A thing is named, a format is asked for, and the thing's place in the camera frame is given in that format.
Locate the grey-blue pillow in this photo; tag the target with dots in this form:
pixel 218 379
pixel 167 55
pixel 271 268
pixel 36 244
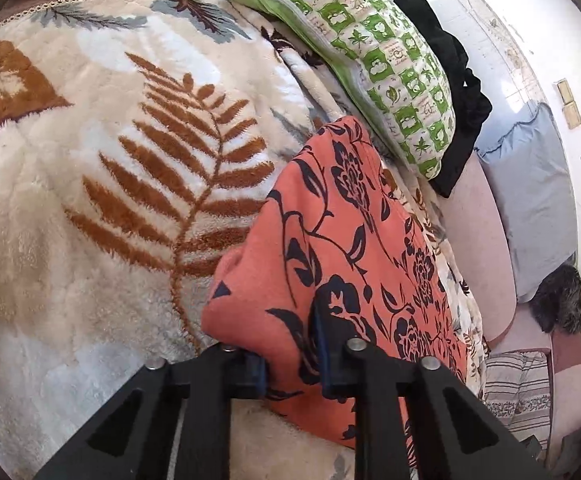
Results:
pixel 535 200

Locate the orange floral garment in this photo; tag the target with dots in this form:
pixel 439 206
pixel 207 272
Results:
pixel 320 210

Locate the black garment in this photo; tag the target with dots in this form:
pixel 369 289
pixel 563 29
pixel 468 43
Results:
pixel 460 100

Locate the pink rolled bolster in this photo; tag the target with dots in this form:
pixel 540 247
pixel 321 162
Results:
pixel 480 245

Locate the beige wall switch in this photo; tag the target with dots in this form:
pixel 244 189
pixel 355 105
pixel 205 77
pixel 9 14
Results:
pixel 572 115
pixel 564 91

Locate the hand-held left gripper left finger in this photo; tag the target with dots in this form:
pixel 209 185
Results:
pixel 258 372

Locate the dark fur garment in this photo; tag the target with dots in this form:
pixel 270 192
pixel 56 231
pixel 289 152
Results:
pixel 560 300

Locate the striped pillow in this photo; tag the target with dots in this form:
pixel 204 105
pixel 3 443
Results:
pixel 515 385

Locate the cream leaf-print blanket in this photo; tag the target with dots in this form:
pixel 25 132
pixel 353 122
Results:
pixel 70 210

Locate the green checked pillow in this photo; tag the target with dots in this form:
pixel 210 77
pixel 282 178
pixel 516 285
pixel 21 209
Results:
pixel 370 50

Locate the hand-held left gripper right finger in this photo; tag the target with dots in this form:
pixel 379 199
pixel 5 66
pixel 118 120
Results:
pixel 326 360

